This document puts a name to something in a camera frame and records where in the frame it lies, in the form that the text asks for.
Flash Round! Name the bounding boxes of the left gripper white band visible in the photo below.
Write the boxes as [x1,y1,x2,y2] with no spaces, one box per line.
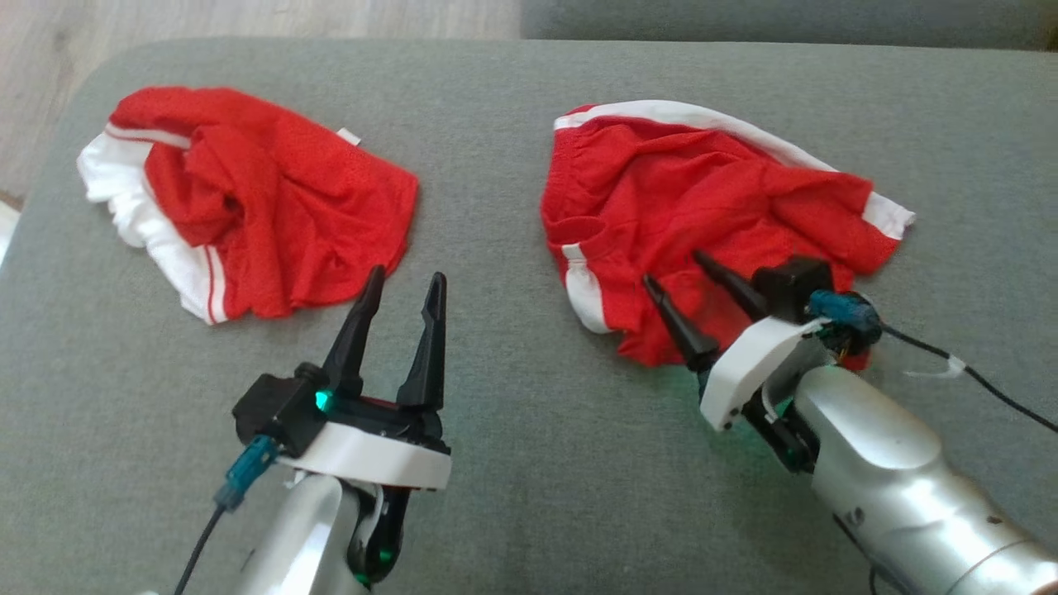
[281,264,453,588]

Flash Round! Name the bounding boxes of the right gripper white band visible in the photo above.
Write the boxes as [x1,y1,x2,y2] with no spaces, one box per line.
[642,250,829,474]

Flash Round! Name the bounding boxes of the red white-striped shorts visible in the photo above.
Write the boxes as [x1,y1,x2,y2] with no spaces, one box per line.
[540,99,917,370]

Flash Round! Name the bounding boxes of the red white Bulls jersey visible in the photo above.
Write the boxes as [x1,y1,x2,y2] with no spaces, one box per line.
[77,85,420,325]

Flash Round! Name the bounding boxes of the wide grey sofa seat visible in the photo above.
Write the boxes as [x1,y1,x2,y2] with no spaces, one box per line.
[0,37,1058,595]

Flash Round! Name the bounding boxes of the grey sofa seat cushion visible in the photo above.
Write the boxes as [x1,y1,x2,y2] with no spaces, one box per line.
[521,0,1058,52]

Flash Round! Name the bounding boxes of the black left camera cable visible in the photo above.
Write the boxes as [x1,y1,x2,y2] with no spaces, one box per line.
[174,434,282,595]

